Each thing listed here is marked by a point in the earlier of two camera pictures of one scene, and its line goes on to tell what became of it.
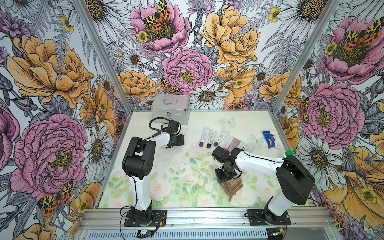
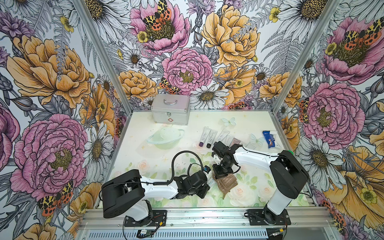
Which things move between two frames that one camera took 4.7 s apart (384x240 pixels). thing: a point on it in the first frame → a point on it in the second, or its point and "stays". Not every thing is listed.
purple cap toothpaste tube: (222, 135) stays
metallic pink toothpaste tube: (234, 144) stays
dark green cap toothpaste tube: (184, 130) → (211, 182)
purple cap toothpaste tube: (204, 134) stays
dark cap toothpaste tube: (212, 135) stays
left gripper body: (178, 141) → (200, 191)
